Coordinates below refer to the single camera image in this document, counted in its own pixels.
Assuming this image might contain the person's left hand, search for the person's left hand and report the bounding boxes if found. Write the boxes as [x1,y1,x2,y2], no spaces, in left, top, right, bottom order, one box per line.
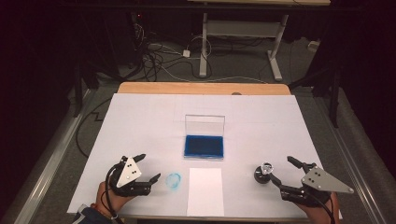
[94,181,138,217]

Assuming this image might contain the white metal desk frame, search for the white metal desk frame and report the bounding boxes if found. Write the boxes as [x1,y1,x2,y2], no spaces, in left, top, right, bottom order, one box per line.
[199,12,290,82]

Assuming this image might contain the black metal stand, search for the black metal stand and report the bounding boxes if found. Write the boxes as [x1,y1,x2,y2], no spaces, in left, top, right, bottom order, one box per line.
[73,59,101,119]
[289,59,342,129]

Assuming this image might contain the large white paper cover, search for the large white paper cover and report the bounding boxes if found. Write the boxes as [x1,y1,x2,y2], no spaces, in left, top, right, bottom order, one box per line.
[67,92,343,220]

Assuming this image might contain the tangle of black floor cables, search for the tangle of black floor cables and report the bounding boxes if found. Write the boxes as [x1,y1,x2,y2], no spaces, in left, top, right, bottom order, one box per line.
[129,22,213,82]

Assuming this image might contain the clear handle stamp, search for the clear handle stamp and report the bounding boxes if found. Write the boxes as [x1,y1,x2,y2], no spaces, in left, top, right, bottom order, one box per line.
[261,161,276,175]

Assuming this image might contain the white floor cable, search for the white floor cable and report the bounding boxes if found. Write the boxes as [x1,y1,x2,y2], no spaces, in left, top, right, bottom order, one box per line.
[148,43,269,85]

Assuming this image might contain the blue ink pad box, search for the blue ink pad box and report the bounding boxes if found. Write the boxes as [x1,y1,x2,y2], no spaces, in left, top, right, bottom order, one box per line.
[183,114,226,161]

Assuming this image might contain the person's right hand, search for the person's right hand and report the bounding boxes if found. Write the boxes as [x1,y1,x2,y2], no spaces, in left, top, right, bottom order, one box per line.
[295,191,341,224]

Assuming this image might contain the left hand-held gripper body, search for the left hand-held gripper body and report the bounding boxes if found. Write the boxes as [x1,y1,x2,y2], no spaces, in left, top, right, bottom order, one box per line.
[108,156,153,198]

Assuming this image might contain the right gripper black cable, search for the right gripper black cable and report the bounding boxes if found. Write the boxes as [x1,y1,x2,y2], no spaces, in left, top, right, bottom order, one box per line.
[306,189,338,224]

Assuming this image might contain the black round stamp cap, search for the black round stamp cap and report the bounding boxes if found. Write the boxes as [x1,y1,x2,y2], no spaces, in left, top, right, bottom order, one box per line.
[253,166,272,185]

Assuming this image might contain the black cable beside table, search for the black cable beside table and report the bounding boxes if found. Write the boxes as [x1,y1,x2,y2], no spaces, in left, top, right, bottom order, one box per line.
[75,97,112,159]

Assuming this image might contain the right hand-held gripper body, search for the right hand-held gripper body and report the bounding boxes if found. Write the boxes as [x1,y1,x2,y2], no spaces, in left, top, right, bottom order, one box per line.
[279,161,355,208]

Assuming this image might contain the small white paper sheet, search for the small white paper sheet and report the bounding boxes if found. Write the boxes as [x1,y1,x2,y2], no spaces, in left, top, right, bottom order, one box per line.
[186,167,225,217]

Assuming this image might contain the silver aluminium rail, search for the silver aluminium rail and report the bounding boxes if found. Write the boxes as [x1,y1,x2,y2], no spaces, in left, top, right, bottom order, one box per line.
[8,88,97,224]
[314,92,390,224]

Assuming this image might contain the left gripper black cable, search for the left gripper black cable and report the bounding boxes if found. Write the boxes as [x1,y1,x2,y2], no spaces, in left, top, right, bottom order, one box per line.
[104,162,125,224]

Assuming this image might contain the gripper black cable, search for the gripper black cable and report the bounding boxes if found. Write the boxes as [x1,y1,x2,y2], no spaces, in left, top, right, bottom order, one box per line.
[104,162,125,224]
[306,189,338,224]

